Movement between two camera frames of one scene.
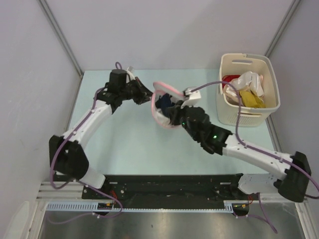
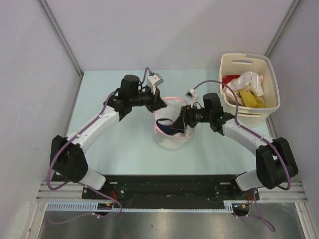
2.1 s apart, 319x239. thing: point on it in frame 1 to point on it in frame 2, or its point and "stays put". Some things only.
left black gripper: [144, 94] to [160, 103]
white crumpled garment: [248, 80] stays put
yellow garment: [250, 100] stays put
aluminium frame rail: [72, 191] stays put
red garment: [228, 77] stays put
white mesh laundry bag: [159, 89] to [171, 111]
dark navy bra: [164, 102] to [167, 129]
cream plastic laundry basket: [233, 63] stays put
